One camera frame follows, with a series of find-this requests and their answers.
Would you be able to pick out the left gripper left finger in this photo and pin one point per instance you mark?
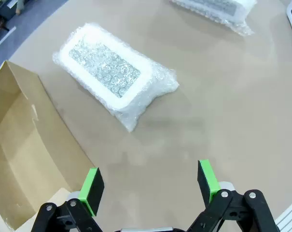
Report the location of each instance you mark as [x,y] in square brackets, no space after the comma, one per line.
[93,191]

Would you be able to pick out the white ribbed base panel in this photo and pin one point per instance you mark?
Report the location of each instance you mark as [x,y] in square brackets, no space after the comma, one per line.
[290,217]

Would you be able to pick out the bubble-wrapped white clock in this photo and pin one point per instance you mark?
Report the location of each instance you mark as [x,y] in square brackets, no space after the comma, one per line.
[104,65]
[215,9]

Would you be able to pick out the open brown cardboard box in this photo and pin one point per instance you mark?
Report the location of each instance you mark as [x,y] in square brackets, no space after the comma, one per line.
[22,145]

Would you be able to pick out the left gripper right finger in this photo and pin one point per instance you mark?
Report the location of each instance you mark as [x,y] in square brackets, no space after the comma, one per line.
[204,181]

